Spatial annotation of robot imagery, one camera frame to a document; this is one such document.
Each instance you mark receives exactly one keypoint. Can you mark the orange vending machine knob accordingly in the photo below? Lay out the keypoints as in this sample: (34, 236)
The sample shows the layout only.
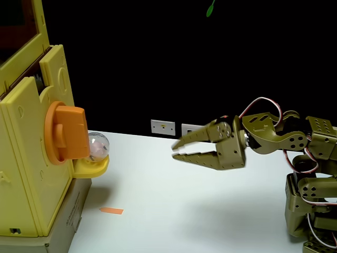
(71, 134)

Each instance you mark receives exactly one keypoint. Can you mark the yellow toy vending machine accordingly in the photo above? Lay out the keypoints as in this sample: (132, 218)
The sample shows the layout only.
(23, 147)

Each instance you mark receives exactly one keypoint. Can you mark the clear toy capsule ball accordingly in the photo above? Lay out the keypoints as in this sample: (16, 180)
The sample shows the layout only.
(98, 146)

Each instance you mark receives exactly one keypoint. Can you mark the orange paper arrow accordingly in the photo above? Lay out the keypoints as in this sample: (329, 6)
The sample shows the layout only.
(111, 210)

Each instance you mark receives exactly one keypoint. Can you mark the yellow dispensing tray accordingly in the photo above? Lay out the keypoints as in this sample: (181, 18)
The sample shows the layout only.
(92, 168)

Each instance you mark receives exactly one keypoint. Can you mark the green leaf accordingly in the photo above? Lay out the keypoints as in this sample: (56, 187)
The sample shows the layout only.
(210, 10)

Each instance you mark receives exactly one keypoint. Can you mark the cardboard box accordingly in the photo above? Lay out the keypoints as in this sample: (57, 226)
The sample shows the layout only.
(63, 224)

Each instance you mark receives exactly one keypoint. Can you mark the white wall socket with plug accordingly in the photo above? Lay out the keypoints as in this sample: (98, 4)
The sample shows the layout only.
(187, 128)

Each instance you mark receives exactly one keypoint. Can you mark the white wall socket plate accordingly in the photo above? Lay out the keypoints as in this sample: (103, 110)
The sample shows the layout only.
(163, 127)

